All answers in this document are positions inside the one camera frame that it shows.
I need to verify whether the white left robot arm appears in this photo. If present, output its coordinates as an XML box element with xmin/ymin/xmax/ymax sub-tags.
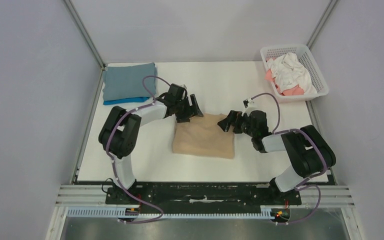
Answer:
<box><xmin>98</xmin><ymin>83</ymin><xmax>204</xmax><ymax>205</ymax></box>

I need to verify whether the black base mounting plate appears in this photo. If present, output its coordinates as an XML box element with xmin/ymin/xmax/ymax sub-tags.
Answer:
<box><xmin>102</xmin><ymin>181</ymin><xmax>302</xmax><ymax>215</ymax></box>

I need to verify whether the pink t shirt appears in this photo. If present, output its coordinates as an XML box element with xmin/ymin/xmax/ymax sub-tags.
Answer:
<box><xmin>265</xmin><ymin>55</ymin><xmax>305</xmax><ymax>96</ymax></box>

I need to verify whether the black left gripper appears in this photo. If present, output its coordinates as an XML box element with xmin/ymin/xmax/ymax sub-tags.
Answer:
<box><xmin>174</xmin><ymin>94</ymin><xmax>203</xmax><ymax>124</ymax></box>

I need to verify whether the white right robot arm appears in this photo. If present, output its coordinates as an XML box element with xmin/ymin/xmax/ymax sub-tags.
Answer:
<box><xmin>217</xmin><ymin>110</ymin><xmax>336</xmax><ymax>204</ymax></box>

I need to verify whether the beige t shirt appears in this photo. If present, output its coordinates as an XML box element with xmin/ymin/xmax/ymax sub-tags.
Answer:
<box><xmin>172</xmin><ymin>113</ymin><xmax>235</xmax><ymax>159</ymax></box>

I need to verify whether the white plastic laundry basket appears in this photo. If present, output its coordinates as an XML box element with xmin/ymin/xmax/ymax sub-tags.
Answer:
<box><xmin>260</xmin><ymin>44</ymin><xmax>329</xmax><ymax>103</ymax></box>

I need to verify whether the white t shirt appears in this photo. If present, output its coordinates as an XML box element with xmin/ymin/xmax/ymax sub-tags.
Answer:
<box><xmin>265</xmin><ymin>52</ymin><xmax>317</xmax><ymax>97</ymax></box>

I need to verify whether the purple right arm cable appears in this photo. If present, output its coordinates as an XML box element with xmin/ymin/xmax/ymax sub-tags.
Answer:
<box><xmin>249</xmin><ymin>92</ymin><xmax>329</xmax><ymax>226</ymax></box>

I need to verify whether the folded bright blue t shirt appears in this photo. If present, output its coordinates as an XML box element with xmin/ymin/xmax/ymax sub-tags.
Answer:
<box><xmin>103</xmin><ymin>97</ymin><xmax>150</xmax><ymax>106</ymax></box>

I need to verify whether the white slotted cable duct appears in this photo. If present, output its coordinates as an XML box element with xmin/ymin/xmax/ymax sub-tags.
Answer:
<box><xmin>66</xmin><ymin>206</ymin><xmax>280</xmax><ymax>220</ymax></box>

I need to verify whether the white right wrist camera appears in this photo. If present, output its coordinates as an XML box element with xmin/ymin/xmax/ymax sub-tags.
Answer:
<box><xmin>242</xmin><ymin>98</ymin><xmax>259</xmax><ymax>116</ymax></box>

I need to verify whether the folded grey-blue t shirt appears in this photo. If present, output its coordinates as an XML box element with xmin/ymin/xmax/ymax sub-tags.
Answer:
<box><xmin>102</xmin><ymin>63</ymin><xmax>157</xmax><ymax>101</ymax></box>

